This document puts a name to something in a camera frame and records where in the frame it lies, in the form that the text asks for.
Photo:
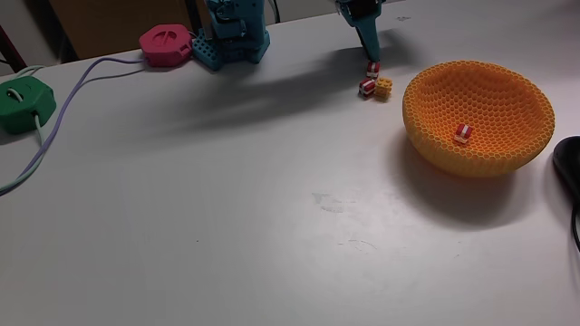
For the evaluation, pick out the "red white striped cube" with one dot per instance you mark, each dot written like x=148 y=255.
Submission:
x=367 y=87
x=463 y=133
x=373 y=69

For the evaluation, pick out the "yellow honeycomb basket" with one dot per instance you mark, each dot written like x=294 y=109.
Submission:
x=498 y=104

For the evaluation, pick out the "black rounded device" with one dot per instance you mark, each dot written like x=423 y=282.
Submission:
x=568 y=163

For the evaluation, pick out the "dark red bar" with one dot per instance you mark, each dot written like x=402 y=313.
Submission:
x=11 y=50

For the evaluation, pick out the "brown wooden panel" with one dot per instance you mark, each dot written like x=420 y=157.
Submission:
x=113 y=22

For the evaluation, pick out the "pink hexagonal box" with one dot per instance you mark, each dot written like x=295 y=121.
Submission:
x=163 y=45

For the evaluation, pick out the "yellow studded cube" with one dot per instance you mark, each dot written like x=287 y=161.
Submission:
x=383 y=87

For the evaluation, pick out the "green hexagonal box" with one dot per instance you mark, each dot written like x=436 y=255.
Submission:
x=22 y=108

